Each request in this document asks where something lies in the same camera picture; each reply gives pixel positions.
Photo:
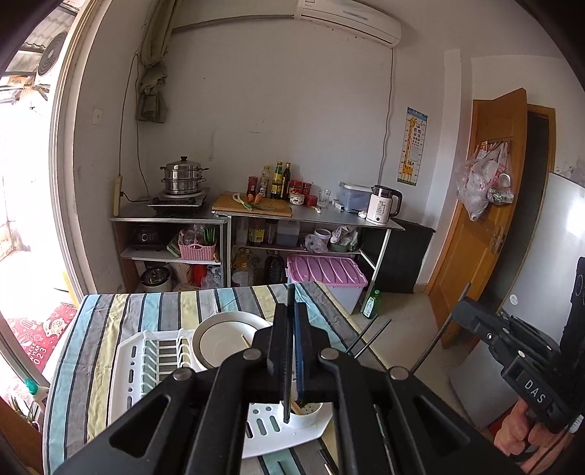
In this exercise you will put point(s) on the beige power strip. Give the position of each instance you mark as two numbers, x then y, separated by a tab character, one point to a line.
117	196

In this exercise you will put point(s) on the giraffe wall poster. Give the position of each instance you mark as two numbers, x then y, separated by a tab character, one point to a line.
413	146

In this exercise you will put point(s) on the clear plastic container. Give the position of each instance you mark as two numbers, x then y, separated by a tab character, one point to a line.
354	197

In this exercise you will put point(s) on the black kitchen appliance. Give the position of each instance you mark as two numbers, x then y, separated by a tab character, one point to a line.
145	237

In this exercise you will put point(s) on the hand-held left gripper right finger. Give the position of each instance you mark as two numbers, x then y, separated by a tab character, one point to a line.
300	351

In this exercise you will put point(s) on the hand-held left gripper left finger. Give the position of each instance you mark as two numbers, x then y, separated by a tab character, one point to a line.
274	347

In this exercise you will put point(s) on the clear glass bottle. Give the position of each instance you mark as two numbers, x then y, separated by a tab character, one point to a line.
264	180

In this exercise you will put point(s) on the purple lid storage box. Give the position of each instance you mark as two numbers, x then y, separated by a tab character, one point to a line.
327	278

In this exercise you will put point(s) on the small metal shelf table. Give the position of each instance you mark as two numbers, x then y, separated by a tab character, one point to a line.
169	217

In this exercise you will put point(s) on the white air conditioner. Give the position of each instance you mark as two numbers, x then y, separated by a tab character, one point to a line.
347	18

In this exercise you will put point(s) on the green plastic bottle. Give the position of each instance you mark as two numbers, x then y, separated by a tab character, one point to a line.
371	303

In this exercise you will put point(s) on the red floor mat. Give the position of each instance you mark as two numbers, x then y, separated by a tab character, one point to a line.
41	333

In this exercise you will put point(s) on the hanging plastic bags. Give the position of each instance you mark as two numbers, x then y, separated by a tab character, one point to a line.
480	182

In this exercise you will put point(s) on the steel cooker pot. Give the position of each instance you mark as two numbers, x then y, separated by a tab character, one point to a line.
155	278

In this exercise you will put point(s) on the white plastic dish rack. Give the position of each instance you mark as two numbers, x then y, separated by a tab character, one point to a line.
132	365

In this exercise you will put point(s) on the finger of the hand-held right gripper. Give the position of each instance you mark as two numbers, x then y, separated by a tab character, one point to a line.
475	319

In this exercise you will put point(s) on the steel steamer pot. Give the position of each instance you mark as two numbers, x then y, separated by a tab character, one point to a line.
183	178

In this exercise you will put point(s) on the wooden cutting board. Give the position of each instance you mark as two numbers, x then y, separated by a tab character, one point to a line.
269	208

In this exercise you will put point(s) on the outdoor air conditioner unit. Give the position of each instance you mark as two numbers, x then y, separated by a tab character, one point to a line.
50	55

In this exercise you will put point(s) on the green onion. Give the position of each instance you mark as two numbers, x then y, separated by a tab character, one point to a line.
244	203

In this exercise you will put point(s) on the striped tablecloth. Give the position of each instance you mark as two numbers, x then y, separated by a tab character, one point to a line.
91	365

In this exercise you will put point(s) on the dark liquid bottle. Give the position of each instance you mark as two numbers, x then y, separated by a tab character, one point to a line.
274	269

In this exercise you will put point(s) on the wooden door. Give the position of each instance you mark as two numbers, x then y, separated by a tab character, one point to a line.
480	251

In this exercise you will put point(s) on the yellow cooking oil bottle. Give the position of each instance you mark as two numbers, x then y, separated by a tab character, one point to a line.
241	269

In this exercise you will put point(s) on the gas stove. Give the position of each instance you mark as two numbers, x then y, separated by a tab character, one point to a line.
176	201

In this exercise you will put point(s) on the green yellow-label bottle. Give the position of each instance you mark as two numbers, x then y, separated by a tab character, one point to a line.
277	180

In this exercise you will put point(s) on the white utensil cup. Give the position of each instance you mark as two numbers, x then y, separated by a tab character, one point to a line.
315	420

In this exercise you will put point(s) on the long metal shelf table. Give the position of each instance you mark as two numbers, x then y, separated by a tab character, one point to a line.
329	217

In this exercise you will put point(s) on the black panel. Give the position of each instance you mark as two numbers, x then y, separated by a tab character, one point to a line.
402	255

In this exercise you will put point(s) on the small floral jar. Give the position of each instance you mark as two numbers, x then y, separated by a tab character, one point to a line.
297	198

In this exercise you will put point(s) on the sliding glass door frame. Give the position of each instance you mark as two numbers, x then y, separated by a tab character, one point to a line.
64	137

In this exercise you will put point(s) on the red sauce bottle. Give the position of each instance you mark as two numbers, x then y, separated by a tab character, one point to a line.
252	187

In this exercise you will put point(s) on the hanging grey cloth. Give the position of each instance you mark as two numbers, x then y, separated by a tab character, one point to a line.
153	91

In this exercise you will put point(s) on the white electric kettle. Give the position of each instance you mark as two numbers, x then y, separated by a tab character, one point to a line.
381	208

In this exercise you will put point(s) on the person's right hand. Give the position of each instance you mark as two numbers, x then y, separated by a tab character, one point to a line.
518	429

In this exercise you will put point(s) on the pink plastic basket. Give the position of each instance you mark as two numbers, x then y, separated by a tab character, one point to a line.
196	251

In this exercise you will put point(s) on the small white bowl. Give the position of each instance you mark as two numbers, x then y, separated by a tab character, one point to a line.
228	342

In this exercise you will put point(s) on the white refrigerator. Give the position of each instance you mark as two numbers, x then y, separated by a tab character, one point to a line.
544	237

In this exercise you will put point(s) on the dark glass bottle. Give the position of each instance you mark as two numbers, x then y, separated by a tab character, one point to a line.
287	179

